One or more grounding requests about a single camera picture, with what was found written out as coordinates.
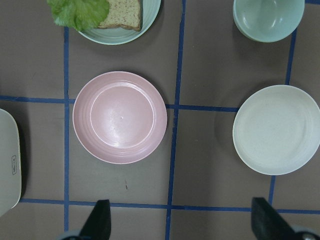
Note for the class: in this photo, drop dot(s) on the white plate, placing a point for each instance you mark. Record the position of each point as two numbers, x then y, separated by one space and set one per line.
276 131

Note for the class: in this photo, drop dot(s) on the bread slice on plate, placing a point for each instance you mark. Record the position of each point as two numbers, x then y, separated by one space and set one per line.
125 14

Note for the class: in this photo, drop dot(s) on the white toaster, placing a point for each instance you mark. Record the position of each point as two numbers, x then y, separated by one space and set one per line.
10 163

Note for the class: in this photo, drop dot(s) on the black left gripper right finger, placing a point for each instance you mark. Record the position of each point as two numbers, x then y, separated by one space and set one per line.
267 224

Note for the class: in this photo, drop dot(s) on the green plate with food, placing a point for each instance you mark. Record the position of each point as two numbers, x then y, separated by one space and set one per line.
118 36

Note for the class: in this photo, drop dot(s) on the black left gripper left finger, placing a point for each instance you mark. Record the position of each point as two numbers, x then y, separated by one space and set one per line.
98 224

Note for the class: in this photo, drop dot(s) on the green bowl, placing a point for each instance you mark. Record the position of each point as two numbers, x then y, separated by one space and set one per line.
267 21

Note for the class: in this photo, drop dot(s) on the pink plate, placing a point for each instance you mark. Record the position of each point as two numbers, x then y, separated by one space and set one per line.
119 117

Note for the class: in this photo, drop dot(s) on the green lettuce leaf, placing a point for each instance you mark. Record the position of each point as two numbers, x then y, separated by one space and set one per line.
79 14

